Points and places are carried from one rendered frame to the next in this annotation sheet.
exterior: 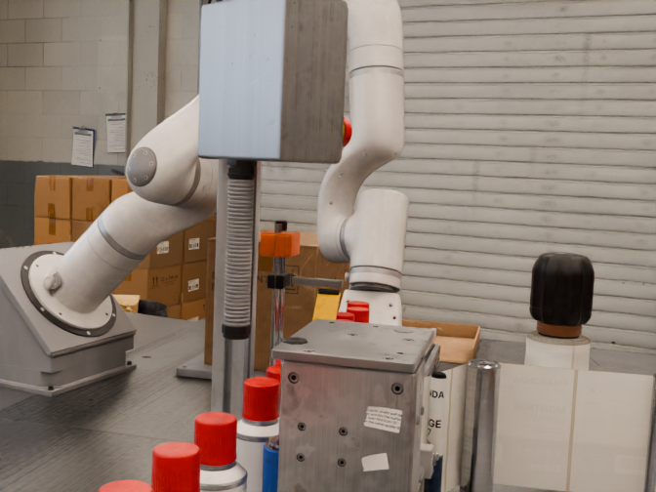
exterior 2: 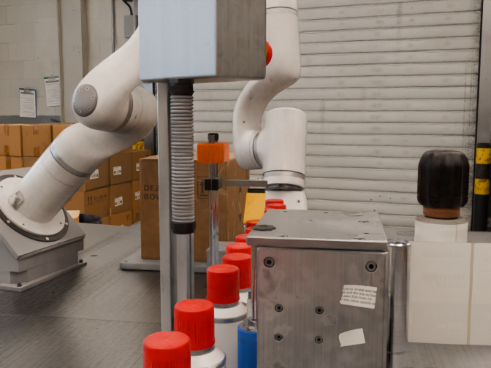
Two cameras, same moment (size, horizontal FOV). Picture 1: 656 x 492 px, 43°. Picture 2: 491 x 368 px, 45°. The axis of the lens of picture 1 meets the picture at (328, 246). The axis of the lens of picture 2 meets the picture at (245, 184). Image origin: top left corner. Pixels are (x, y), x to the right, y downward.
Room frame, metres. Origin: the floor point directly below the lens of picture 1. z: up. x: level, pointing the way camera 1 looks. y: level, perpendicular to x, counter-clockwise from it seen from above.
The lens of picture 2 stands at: (0.16, 0.07, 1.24)
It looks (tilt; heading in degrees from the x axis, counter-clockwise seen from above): 7 degrees down; 356
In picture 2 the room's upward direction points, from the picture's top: straight up
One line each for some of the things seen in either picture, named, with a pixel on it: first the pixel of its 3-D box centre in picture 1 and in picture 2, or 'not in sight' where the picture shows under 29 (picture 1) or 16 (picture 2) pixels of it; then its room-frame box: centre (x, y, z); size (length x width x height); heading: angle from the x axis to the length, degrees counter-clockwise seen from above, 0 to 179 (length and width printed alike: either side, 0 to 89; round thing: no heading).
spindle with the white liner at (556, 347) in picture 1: (556, 361); (440, 238); (1.11, -0.32, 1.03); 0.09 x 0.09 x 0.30
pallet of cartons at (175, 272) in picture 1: (143, 266); (79, 189); (5.30, 1.19, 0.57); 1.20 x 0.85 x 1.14; 158
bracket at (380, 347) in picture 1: (358, 342); (318, 225); (0.67, -0.03, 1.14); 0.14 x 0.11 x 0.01; 167
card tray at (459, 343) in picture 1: (425, 339); not in sight; (2.07, -0.26, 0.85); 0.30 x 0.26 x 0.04; 167
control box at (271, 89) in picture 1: (271, 83); (202, 13); (1.02, 0.08, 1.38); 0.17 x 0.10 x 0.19; 42
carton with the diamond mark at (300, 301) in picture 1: (281, 296); (199, 201); (1.83, 0.10, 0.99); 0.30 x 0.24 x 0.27; 165
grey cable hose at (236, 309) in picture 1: (238, 250); (182, 157); (0.96, 0.10, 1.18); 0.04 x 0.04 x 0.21
